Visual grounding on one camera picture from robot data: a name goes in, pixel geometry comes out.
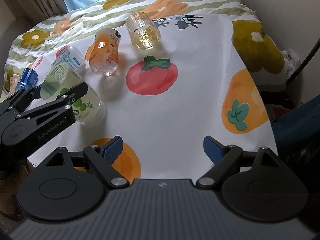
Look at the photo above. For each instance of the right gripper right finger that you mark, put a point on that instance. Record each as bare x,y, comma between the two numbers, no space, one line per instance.
225,160

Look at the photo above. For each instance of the pale yellow drink bottle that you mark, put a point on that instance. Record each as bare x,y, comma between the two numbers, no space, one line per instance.
142,31

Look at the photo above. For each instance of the blue label plastic bottle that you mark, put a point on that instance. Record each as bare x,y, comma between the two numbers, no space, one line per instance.
27,80

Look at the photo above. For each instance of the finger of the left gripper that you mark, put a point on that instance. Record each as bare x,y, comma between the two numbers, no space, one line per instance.
18,102
57,101

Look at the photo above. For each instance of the white fruit print cloth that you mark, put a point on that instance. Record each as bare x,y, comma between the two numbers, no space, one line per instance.
164,102

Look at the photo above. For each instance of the brown left curtain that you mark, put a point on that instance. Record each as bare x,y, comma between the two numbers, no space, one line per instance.
37,0

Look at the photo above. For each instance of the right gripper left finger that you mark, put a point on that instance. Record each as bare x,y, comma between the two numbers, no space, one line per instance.
100,160

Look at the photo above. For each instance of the clear blue label bottle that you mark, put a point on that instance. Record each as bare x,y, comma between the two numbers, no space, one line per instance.
71,56

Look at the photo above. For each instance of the floral striped duvet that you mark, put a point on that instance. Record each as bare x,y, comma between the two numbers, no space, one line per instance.
263,59

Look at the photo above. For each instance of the orange juice bottle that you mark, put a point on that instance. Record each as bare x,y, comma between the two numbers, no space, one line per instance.
104,57

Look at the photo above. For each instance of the green label white bottle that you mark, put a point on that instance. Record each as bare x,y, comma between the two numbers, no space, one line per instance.
62,80

